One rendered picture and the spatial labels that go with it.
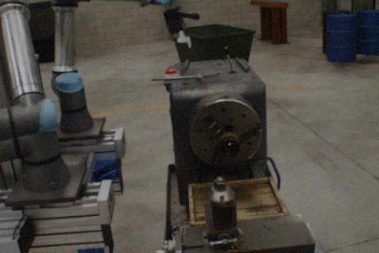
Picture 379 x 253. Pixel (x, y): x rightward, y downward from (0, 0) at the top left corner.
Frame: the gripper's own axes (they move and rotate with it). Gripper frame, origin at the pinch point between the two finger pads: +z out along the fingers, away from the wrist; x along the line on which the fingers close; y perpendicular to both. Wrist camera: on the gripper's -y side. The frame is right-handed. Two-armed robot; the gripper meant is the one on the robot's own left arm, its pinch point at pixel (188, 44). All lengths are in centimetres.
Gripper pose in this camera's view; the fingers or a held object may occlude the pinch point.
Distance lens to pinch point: 205.6
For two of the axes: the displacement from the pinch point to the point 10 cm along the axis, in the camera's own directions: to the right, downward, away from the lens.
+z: 2.8, 8.7, 4.1
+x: 2.2, 3.6, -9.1
